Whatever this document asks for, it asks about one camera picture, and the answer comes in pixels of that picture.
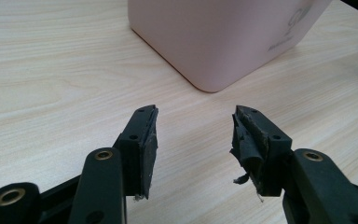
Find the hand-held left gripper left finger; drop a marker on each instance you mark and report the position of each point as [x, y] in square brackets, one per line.
[136, 149]

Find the pink storage box with lid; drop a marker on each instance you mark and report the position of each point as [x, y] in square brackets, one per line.
[217, 37]

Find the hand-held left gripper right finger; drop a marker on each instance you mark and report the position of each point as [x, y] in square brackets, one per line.
[270, 149]

